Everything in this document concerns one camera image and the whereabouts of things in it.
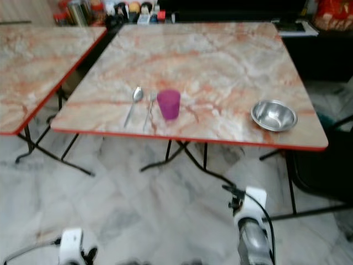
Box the steel bowl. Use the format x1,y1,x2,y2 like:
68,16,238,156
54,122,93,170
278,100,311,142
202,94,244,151
250,99,298,133

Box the black chair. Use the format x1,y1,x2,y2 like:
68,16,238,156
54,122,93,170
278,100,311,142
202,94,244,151
291,115,353,203

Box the purple plastic cup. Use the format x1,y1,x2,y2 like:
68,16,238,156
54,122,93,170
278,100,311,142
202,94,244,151
156,89,181,121

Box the marble folding table red edge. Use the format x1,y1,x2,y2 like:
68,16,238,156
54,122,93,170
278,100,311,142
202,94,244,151
0,26,108,177
50,22,351,221

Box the steel spoon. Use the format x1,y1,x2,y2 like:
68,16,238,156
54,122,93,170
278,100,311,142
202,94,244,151
124,87,145,129

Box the white flat tray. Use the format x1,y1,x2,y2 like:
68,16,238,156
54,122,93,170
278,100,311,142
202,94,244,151
276,20,320,38

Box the red patterned bag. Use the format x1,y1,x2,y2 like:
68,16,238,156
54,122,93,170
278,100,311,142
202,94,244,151
311,0,353,32

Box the light wooden cabinet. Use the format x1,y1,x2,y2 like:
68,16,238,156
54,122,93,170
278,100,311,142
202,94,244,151
0,0,54,26

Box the red lid jar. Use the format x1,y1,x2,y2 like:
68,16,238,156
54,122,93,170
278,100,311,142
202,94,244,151
54,4,69,26

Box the steel thermos flask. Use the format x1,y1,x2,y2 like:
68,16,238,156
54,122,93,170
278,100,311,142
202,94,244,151
68,0,89,27

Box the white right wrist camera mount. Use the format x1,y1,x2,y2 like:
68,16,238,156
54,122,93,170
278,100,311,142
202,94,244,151
243,186,268,219

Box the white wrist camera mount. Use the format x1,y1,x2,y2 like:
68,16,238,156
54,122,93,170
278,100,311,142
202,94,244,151
243,186,268,219
58,227,84,265

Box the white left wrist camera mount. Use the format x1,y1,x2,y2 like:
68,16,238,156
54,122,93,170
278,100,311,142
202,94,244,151
58,227,84,265

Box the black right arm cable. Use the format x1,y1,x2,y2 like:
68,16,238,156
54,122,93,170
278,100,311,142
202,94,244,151
250,192,277,260

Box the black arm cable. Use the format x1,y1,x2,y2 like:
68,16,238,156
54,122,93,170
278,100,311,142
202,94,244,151
250,192,277,260
3,237,62,263

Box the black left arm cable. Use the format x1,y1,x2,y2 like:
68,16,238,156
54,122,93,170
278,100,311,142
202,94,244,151
3,237,62,263

